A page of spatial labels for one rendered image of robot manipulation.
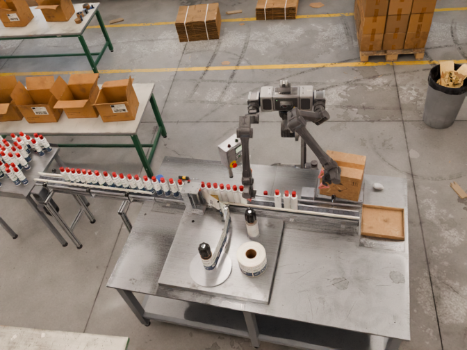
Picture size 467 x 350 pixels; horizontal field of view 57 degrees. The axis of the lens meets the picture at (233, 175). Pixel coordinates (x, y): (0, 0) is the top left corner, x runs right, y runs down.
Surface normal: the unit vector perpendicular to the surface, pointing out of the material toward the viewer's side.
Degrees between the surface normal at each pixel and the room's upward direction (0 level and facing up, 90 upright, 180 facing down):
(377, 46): 92
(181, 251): 0
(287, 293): 0
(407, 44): 92
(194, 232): 0
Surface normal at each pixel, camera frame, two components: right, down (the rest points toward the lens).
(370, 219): -0.13, -0.65
